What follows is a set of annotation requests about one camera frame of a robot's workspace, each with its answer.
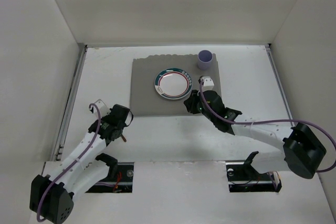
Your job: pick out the left aluminium table rail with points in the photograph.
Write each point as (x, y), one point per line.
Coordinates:
(60, 139)

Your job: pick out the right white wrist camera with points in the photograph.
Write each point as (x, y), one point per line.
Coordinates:
(207, 83)

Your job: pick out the grey cloth placemat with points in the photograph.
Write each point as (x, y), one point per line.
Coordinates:
(145, 100)

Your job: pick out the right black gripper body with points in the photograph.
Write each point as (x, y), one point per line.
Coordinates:
(192, 102)

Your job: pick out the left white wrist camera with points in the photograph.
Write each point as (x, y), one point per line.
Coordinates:
(99, 107)

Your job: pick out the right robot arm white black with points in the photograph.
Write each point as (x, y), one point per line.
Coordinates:
(297, 149)

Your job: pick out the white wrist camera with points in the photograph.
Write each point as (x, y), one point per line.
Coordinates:
(207, 83)
(99, 107)

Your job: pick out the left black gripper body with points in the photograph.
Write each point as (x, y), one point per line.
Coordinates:
(122, 112)

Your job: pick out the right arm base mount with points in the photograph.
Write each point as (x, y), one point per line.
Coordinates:
(245, 179)

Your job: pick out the right aluminium table rail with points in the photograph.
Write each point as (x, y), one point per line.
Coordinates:
(274, 68)

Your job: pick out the lilac plastic cup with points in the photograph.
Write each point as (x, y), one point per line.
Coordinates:
(204, 59)

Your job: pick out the aluminium table rail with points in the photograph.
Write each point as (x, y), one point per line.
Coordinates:
(60, 139)
(274, 68)

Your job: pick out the white plate green red rim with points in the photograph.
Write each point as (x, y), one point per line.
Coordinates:
(173, 83)

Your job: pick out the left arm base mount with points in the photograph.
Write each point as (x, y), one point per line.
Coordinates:
(118, 182)

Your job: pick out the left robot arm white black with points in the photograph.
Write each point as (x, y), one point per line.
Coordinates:
(52, 196)

